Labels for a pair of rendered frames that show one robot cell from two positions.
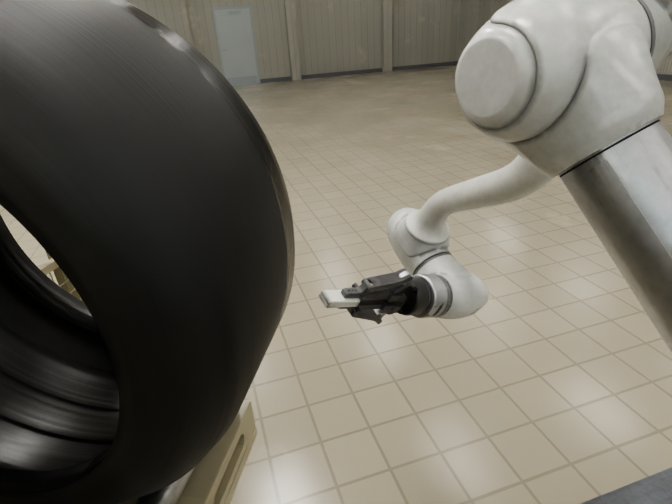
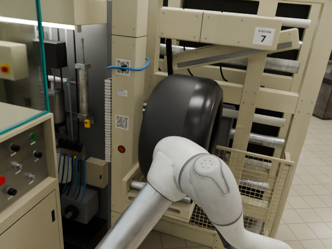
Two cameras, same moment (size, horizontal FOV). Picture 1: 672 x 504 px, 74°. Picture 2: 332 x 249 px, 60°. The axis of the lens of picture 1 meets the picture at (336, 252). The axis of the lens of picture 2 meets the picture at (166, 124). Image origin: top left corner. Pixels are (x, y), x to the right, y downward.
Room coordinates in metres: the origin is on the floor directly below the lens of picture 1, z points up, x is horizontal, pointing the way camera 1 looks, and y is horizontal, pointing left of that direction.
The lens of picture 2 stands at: (0.52, -1.01, 1.81)
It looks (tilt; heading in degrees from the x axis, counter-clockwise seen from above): 23 degrees down; 95
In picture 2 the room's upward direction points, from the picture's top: 5 degrees clockwise
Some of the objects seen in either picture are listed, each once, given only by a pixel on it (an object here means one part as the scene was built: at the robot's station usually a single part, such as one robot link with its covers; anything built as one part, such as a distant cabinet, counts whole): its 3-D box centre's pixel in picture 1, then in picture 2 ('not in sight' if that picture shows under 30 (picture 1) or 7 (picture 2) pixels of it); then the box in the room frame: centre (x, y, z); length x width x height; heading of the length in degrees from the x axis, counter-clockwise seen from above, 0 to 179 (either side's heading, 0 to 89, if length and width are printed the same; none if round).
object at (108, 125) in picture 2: not in sight; (110, 122); (0.08, 0.39, 1.19); 0.05 x 0.04 x 0.48; 79
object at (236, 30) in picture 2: not in sight; (219, 27); (0.61, 0.64, 1.71); 0.61 x 0.25 x 0.15; 169
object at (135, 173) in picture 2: not in sight; (139, 170); (0.25, 0.41, 0.90); 0.40 x 0.03 x 0.10; 79
